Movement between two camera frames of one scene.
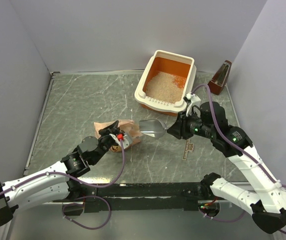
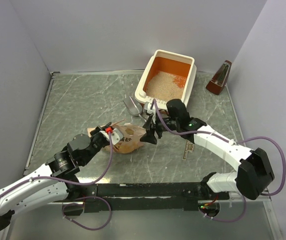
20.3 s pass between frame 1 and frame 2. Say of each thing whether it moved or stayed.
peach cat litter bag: moved
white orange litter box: stayed
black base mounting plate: stayed
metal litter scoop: moved
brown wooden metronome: stayed
